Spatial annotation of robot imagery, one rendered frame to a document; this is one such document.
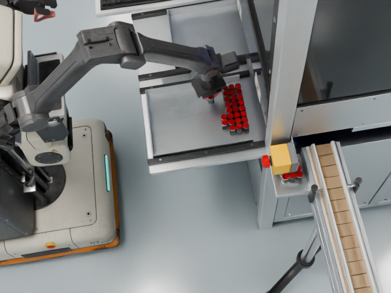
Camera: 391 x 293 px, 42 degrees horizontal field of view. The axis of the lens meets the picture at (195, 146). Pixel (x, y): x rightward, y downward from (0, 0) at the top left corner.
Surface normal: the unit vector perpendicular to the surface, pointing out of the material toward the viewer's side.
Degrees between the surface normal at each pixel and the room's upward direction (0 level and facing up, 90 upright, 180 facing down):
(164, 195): 0
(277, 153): 0
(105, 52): 24
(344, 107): 90
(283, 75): 90
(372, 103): 90
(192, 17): 0
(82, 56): 49
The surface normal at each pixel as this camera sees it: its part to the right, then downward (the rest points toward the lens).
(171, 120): -0.08, -0.42
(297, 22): 0.14, 0.89
